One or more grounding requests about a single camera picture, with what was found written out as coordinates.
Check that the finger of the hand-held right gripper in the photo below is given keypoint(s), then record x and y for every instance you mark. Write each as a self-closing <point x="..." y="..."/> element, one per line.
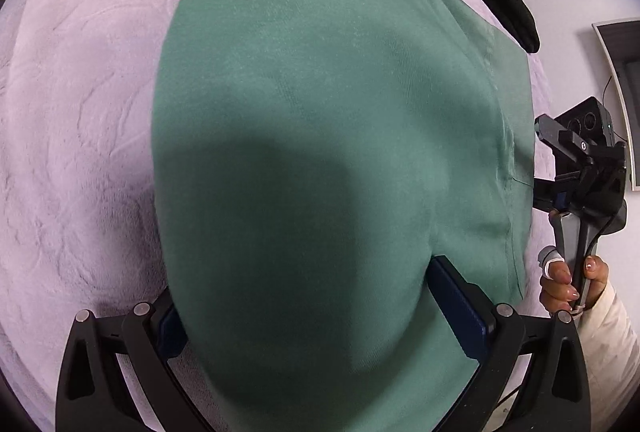
<point x="547" y="194"/>

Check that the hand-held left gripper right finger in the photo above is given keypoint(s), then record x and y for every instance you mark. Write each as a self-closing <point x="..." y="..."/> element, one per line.
<point x="457" y="307"/>

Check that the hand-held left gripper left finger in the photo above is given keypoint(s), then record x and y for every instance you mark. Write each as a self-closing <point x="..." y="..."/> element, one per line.
<point x="170" y="332"/>

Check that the green button-up shirt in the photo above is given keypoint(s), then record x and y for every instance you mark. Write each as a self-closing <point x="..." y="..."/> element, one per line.
<point x="320" y="112"/>

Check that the person's right forearm cream sleeve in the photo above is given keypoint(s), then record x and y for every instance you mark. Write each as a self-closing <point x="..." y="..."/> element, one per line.
<point x="612" y="352"/>

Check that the person's right hand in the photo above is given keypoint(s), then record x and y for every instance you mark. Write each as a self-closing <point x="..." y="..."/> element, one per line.
<point x="555" y="287"/>

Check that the dark framed screen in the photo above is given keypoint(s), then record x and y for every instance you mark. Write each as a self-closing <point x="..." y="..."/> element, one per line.
<point x="631" y="62"/>

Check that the purple plush blanket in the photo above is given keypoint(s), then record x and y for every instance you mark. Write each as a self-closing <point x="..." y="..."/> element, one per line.
<point x="75" y="112"/>

